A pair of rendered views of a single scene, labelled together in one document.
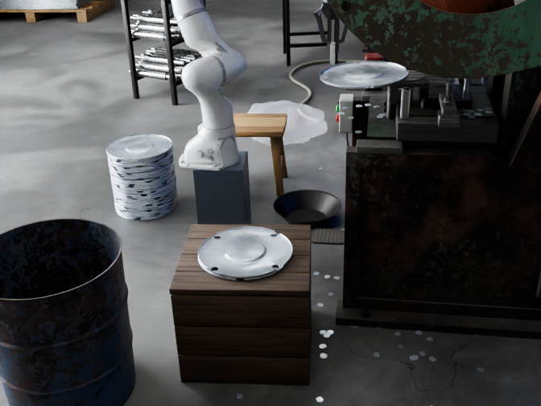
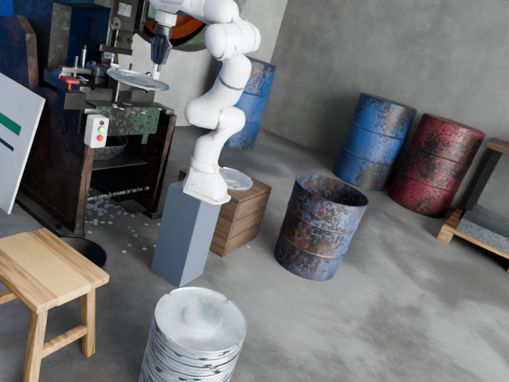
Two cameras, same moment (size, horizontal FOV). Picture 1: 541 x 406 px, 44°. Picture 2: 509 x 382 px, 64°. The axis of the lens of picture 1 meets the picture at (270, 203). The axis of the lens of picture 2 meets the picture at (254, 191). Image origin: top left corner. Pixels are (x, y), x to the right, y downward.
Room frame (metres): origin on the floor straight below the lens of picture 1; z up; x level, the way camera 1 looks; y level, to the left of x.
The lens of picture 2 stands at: (3.72, 0.96, 1.14)
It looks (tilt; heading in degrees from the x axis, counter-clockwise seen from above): 21 degrees down; 200
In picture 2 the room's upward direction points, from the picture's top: 17 degrees clockwise
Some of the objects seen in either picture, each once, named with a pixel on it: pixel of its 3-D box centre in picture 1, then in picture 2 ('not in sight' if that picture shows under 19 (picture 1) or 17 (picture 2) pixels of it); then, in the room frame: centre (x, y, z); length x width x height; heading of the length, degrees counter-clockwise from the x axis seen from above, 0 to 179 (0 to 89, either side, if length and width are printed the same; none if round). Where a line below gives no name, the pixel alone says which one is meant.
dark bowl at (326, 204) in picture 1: (307, 211); (69, 261); (2.58, -0.16, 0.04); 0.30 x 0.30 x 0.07
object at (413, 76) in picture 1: (389, 94); (125, 88); (2.12, -0.41, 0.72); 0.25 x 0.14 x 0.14; 80
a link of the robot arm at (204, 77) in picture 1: (208, 93); (220, 133); (2.22, 0.20, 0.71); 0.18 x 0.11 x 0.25; 135
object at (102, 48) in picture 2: not in sight; (107, 48); (2.09, -0.58, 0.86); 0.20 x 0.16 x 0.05; 170
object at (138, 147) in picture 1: (139, 146); (201, 317); (2.76, 0.58, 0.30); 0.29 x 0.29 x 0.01
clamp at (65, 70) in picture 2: not in sight; (73, 67); (2.26, -0.61, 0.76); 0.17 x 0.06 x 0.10; 170
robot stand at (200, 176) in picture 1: (225, 213); (186, 232); (2.24, 0.18, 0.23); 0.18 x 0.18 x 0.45; 85
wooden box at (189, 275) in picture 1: (247, 300); (220, 205); (1.74, 0.08, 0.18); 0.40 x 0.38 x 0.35; 85
